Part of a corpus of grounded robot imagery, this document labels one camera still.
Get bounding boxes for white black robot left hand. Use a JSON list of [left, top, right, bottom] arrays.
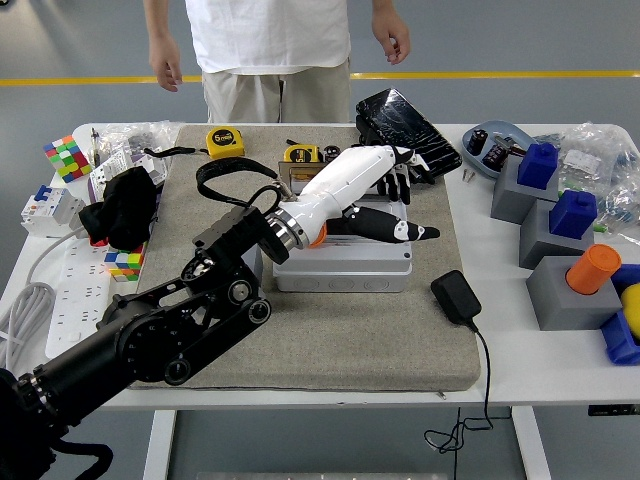
[[279, 143, 442, 247]]

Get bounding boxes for person's left hand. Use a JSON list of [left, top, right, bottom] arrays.
[[371, 12, 412, 66]]

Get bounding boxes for person's right hand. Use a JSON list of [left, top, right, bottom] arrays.
[[148, 35, 184, 93]]

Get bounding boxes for black box with glossy lid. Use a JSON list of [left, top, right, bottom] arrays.
[[355, 87, 464, 185]]

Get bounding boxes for grey electrical junction box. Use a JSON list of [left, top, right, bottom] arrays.
[[272, 199, 415, 294]]

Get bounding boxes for yellow tape measure round label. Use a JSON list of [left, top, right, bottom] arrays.
[[283, 143, 322, 164]]

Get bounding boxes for clear plastic bag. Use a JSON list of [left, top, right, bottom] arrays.
[[94, 119, 184, 166]]

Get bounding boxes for person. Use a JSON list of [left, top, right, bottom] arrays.
[[184, 0, 353, 125]]

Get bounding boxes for white purple card package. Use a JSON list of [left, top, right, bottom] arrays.
[[88, 149, 169, 201]]

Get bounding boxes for large colourful puzzle cube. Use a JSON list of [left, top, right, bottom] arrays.
[[43, 134, 95, 184]]

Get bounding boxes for black cloth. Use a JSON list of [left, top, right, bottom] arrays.
[[78, 166, 161, 250]]

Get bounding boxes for blue-grey tray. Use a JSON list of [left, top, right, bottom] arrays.
[[460, 119, 536, 181]]

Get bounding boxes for grey-brown mat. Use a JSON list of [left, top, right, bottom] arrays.
[[118, 123, 483, 392]]

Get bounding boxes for black power adapter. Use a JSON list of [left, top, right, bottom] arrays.
[[430, 269, 484, 326]]

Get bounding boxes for grey block holder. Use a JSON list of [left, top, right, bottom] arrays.
[[518, 198, 596, 271], [490, 155, 561, 225], [525, 255, 624, 332]]

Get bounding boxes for white circuit breaker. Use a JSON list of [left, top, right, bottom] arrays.
[[19, 183, 86, 239]]

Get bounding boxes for blue block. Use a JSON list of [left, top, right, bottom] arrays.
[[549, 189, 599, 239], [516, 142, 560, 190]]

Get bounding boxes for small colourful puzzle cube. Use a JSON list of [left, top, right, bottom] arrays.
[[103, 242, 147, 284]]

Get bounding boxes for clear plastic bags with parts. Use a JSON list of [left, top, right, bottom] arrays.
[[532, 122, 640, 236]]

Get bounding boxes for white power strip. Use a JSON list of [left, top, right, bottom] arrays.
[[44, 238, 117, 360]]

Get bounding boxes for blue plastic piece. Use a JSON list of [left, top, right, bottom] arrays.
[[610, 263, 640, 291]]

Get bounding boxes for yellow rounded object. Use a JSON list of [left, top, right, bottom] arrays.
[[619, 284, 640, 341]]

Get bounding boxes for white table leg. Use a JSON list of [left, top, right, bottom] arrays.
[[142, 409, 177, 480], [510, 407, 552, 480]]

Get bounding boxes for blue plastic bin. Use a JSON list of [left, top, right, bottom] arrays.
[[599, 309, 640, 367]]

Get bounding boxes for black table control panel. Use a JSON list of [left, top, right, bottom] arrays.
[[587, 404, 640, 417]]

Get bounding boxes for yellow tape measure with strap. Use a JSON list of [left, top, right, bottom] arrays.
[[143, 126, 247, 161]]

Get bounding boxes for black adapter cord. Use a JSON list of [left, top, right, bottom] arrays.
[[423, 319, 496, 480]]

